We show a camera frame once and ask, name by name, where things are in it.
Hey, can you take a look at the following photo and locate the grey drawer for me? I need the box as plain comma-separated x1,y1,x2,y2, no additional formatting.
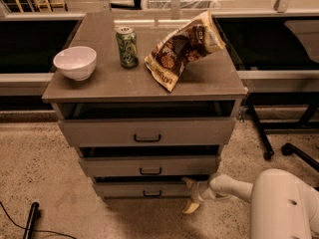
93,175,189,198
79,145,220,177
54,101,238,147

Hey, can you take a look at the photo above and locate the black floor cable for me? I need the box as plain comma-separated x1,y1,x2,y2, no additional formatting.
0,200,78,239

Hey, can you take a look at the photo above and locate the wire mesh basket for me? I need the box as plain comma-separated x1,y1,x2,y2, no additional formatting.
142,0,220,10

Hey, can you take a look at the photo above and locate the brown chip bag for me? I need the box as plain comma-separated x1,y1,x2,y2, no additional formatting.
145,11,225,93

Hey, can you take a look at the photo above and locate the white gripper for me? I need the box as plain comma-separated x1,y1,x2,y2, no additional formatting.
182,177,216,214

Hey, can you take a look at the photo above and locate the black chair base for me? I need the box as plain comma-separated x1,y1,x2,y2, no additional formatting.
280,142,319,172

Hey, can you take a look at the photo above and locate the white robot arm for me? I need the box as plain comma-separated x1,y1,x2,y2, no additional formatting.
183,168,319,239

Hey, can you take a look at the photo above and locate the grey middle drawer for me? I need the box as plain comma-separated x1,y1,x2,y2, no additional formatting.
79,145,220,177

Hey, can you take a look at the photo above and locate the grey drawer cabinet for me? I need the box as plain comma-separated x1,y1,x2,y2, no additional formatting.
42,11,249,204

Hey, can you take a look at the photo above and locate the white bowl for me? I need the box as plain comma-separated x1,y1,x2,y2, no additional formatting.
53,46,97,81

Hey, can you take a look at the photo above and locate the green soda can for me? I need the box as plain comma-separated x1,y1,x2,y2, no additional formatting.
116,26,139,69

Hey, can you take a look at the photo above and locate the black table leg frame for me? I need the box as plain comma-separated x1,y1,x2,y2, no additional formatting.
246,96,319,160

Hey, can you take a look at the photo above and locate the grey bottom drawer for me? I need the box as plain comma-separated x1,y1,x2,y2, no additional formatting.
93,175,189,198

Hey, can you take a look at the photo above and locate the black stand leg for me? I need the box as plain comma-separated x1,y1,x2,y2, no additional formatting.
23,202,40,239

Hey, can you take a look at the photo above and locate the grey top drawer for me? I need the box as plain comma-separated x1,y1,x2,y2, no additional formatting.
54,101,238,147

